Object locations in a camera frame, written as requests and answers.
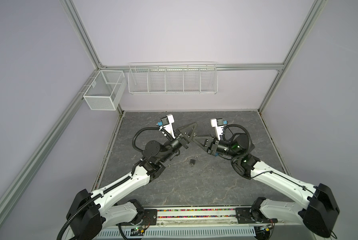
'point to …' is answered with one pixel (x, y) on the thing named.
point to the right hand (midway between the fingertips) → (192, 141)
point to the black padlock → (193, 161)
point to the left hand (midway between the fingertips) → (198, 127)
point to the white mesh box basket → (107, 91)
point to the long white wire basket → (173, 78)
